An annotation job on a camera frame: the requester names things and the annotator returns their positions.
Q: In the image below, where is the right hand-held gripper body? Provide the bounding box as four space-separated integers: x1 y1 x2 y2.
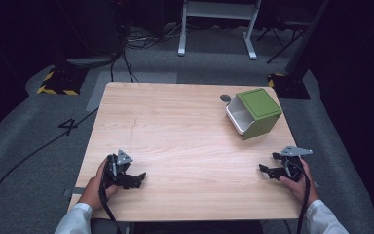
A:
266 145 314 181

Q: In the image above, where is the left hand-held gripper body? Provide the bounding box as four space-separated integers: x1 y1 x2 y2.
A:
101 149 143 190

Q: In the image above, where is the green and white bin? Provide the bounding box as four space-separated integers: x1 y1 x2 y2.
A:
225 87 283 141

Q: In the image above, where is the person's right hand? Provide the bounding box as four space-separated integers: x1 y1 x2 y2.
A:
278 158 319 207

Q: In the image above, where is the person's left hand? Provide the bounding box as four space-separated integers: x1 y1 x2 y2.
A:
78 158 119 211

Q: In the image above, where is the yellow-black striped stand base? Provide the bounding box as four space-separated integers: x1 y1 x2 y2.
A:
36 66 87 97
267 72 312 100

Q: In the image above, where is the black tripod stand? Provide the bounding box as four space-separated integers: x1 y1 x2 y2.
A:
256 19 310 64

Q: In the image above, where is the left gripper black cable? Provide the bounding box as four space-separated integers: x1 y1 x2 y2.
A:
98 176 124 234

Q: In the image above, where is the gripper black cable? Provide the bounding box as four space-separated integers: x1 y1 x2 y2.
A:
295 169 312 234
98 176 124 234

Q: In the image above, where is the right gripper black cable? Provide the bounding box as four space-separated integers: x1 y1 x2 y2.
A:
295 169 312 234

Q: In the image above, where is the black floor cable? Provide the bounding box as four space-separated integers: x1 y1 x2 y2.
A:
0 106 99 225

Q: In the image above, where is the bundle of floor cables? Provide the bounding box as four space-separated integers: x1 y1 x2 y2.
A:
109 19 183 84

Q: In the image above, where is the white metal desk frame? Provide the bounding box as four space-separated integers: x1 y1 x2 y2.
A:
177 0 263 60

